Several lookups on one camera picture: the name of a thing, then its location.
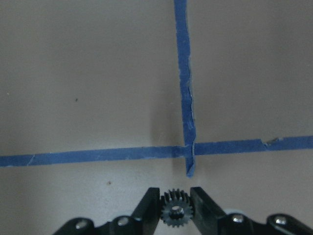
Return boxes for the small black bearing gear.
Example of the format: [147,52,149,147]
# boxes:
[160,188,194,228]

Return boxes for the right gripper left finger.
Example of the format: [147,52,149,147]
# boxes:
[54,188,160,235]

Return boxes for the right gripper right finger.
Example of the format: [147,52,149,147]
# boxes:
[190,187,313,235]

